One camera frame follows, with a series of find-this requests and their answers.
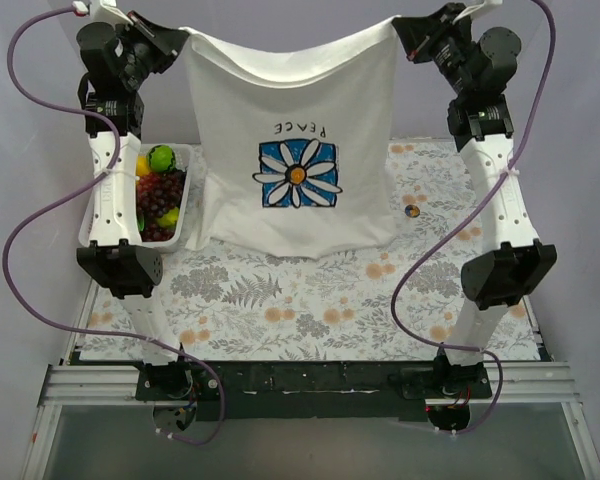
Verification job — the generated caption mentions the aluminium frame rail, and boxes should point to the aluminium frame rail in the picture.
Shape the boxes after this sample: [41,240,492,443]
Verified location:
[38,362,581,406]

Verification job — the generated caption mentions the purple cable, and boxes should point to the purple cable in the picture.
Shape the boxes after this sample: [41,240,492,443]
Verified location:
[2,3,226,447]
[390,0,555,435]

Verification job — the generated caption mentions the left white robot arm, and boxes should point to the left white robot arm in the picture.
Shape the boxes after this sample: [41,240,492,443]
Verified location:
[76,11,188,366]

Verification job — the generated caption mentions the purple toy grape bunch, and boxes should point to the purple toy grape bunch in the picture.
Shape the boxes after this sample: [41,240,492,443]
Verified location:
[136,169,186,242]

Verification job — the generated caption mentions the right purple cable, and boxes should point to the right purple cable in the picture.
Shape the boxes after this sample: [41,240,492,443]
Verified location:
[390,0,555,435]

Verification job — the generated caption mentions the white plastic fruit basket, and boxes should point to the white plastic fruit basket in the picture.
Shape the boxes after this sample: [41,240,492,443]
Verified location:
[77,143,196,254]

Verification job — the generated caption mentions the yellow toy lemon upper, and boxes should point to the yellow toy lemon upper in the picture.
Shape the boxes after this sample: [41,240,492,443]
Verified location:
[135,155,152,177]

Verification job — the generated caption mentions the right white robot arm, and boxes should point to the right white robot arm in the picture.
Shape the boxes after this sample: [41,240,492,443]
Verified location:
[392,1,557,398]

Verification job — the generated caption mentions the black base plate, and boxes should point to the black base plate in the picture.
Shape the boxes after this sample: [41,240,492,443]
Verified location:
[135,360,493,422]

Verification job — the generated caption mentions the green toy watermelon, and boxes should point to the green toy watermelon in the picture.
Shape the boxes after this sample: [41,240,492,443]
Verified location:
[146,145,176,173]

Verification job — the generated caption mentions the round blue yellow brooch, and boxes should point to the round blue yellow brooch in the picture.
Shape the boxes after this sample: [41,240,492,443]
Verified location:
[404,204,421,218]

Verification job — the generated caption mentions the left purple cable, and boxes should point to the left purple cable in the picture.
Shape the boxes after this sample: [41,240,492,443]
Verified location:
[2,3,226,447]

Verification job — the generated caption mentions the white t-shirt with flower print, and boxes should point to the white t-shirt with flower print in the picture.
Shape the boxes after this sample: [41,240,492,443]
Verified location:
[183,20,398,259]

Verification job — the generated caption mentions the yellow green toy fruit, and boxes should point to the yellow green toy fruit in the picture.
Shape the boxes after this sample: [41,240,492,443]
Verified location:
[155,207,180,230]

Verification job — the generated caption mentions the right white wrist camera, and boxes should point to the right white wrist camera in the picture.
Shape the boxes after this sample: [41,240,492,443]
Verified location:
[453,0,503,24]

